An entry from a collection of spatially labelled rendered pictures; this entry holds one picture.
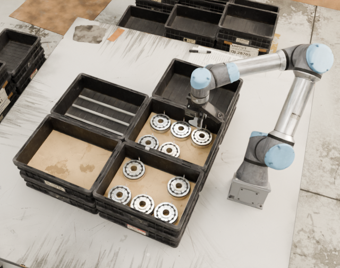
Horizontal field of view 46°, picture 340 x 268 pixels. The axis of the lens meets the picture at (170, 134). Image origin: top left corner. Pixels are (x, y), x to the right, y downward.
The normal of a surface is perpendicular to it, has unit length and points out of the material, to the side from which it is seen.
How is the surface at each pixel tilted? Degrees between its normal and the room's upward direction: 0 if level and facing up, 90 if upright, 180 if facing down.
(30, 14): 0
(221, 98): 0
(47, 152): 0
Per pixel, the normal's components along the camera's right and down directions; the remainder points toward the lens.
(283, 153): 0.18, 0.32
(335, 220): 0.02, -0.58
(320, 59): 0.28, 0.07
